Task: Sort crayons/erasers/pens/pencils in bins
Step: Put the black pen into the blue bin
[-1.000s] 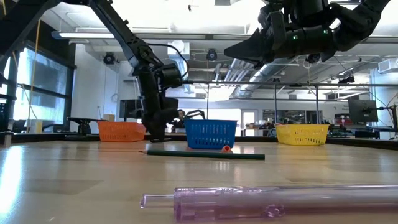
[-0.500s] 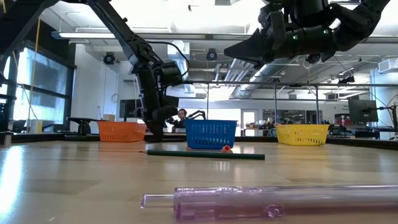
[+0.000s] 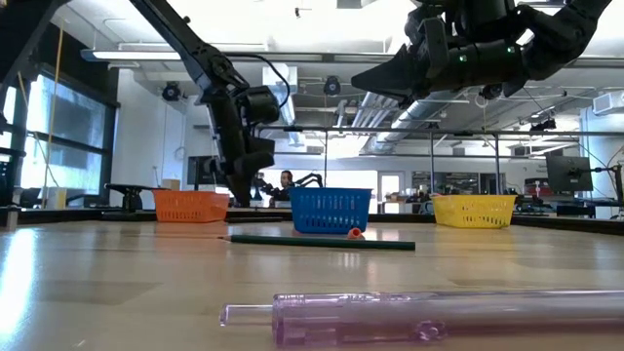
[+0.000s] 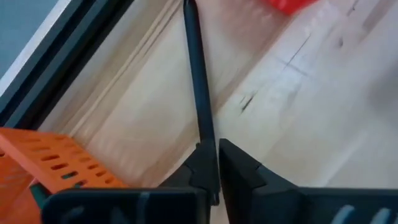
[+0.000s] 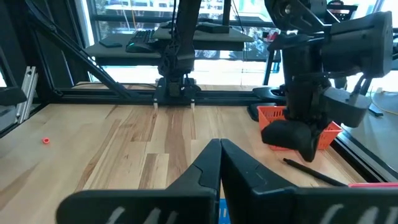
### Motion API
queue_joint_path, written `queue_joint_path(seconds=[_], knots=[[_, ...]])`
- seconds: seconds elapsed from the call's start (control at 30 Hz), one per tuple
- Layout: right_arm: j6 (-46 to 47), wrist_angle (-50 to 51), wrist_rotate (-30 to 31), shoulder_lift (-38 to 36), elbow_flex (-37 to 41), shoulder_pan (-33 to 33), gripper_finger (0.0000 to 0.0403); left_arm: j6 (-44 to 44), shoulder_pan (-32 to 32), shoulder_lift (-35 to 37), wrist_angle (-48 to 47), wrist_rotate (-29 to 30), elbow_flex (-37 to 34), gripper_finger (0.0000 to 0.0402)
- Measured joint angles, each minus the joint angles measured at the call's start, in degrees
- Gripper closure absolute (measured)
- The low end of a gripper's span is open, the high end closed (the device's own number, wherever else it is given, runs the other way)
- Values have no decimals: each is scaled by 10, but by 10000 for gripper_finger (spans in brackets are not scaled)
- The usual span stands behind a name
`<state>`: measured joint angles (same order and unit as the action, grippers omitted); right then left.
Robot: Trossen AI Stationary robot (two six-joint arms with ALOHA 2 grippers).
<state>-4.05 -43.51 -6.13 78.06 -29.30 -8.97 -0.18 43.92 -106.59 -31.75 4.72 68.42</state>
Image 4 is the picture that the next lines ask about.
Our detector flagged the red plastic bin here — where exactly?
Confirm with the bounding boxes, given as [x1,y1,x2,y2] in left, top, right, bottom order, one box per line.
[262,0,320,16]

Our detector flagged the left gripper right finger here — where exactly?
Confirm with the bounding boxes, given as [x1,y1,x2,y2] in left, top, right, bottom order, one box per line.
[219,138,301,224]

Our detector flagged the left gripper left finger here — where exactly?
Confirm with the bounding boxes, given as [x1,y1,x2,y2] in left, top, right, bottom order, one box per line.
[158,138,221,207]

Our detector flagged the orange plastic bin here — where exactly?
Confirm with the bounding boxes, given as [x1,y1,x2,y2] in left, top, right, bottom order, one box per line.
[0,126,129,224]

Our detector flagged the black pen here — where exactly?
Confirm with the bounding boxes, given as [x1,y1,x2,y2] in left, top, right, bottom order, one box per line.
[182,0,218,147]

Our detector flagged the green pencil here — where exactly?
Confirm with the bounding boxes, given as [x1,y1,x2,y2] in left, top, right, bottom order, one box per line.
[29,182,52,210]

